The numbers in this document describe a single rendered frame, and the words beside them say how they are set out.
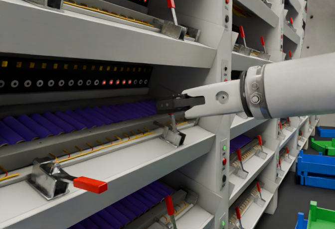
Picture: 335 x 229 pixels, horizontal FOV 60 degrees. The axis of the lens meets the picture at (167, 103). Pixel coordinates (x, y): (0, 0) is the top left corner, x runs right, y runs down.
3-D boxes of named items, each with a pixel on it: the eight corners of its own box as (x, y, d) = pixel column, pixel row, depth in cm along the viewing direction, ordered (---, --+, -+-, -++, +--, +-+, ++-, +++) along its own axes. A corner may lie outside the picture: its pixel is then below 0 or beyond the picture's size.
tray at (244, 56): (273, 73, 126) (286, 42, 122) (225, 69, 74) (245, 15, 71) (231, 58, 135) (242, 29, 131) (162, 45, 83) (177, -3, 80)
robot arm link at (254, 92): (266, 122, 41) (245, 123, 42) (278, 115, 48) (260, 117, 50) (258, 62, 41) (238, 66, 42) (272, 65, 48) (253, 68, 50)
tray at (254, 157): (270, 160, 129) (283, 132, 126) (222, 214, 78) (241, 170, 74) (230, 140, 138) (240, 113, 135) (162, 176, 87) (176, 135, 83)
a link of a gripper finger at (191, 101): (179, 107, 44) (169, 108, 49) (225, 100, 46) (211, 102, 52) (178, 99, 44) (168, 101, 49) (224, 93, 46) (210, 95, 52)
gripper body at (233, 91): (250, 120, 41) (181, 126, 47) (266, 113, 50) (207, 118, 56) (243, 68, 41) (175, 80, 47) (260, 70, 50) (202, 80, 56)
